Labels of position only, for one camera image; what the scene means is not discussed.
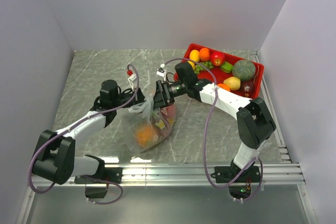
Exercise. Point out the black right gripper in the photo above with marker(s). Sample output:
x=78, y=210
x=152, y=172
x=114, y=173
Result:
x=163, y=95

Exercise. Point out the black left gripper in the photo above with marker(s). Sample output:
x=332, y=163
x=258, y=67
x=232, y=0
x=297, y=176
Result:
x=139, y=97

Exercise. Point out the clear plastic bag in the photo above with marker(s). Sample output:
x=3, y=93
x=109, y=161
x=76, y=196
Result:
x=140, y=115

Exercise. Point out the orange fake pineapple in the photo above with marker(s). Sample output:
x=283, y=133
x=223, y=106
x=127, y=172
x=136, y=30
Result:
x=146, y=136

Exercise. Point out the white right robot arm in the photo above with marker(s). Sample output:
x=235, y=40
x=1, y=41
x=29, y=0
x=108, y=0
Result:
x=254, y=120

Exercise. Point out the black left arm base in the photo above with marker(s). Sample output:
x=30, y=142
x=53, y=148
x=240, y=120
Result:
x=97, y=186

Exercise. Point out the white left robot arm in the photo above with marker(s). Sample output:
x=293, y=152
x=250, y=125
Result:
x=54, y=157

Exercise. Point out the bumpy yellow fake citron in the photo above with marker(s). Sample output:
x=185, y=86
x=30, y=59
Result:
x=192, y=64

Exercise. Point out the yellow fake lemon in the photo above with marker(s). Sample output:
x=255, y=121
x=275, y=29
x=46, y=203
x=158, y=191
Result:
x=194, y=55

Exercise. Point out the green fake grape bunch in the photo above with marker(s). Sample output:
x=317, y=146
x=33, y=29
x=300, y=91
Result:
x=202, y=66

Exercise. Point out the orange fake orange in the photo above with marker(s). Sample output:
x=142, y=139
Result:
x=204, y=54

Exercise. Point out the orange fake persimmon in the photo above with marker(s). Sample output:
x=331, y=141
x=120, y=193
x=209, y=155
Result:
x=224, y=86

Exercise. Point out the red fake pomegranate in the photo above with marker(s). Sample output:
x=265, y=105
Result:
x=217, y=58

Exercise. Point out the green fake starfruit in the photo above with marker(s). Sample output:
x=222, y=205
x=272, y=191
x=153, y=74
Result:
x=226, y=67

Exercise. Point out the pale yellow fake pear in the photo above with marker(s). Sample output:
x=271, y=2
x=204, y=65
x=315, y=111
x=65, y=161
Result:
x=233, y=83

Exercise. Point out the dark red fake plum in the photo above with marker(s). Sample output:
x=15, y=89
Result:
x=247, y=88

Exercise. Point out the green fake cantaloupe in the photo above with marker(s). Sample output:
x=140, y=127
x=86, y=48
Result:
x=244, y=70

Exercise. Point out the red plastic tray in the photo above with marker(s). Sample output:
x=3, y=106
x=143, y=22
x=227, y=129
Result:
x=217, y=75

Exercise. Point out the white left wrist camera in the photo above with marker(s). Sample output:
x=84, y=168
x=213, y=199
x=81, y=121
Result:
x=132, y=79

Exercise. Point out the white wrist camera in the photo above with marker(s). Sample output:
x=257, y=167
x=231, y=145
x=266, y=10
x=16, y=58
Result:
x=132, y=79
x=162, y=72

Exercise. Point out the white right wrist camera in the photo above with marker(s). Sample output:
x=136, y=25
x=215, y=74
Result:
x=162, y=72

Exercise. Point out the aluminium mounting rail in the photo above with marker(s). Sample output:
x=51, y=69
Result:
x=181, y=174

